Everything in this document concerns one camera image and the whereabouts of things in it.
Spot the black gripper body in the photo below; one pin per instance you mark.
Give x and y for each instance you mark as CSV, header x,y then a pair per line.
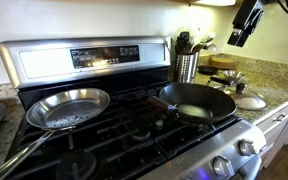
x,y
249,15

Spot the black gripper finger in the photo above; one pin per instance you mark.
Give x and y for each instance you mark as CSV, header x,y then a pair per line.
x,y
242,38
234,36

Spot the silver lid with dark knob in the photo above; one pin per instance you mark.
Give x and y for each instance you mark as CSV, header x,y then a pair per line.
x,y
250,101

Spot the silver stove knob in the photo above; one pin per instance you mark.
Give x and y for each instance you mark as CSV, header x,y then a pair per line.
x,y
247,147
223,165

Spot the stainless steel gas stove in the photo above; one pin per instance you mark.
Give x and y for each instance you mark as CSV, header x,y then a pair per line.
x,y
117,133

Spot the silver steel frying pan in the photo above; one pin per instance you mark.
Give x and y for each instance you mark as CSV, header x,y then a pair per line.
x,y
67,106

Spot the silver metal ladle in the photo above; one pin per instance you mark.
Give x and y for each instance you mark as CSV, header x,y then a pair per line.
x,y
211,47

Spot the white kitchen utensil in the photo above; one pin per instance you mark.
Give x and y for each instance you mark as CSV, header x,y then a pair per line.
x,y
206,37

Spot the under-cabinet light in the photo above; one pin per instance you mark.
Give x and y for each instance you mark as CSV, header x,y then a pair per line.
x,y
214,2

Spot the wooden spoon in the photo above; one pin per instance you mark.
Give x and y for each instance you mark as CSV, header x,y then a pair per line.
x,y
196,48

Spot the small black dish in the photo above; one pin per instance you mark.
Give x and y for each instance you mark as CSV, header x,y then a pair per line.
x,y
208,70

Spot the black kitchen utensil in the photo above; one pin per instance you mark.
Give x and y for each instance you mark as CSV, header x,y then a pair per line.
x,y
184,43

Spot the perforated steel utensil holder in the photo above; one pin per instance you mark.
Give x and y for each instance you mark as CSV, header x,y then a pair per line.
x,y
185,68

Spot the white kitchen cabinet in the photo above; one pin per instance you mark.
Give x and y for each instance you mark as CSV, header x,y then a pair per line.
x,y
277,133

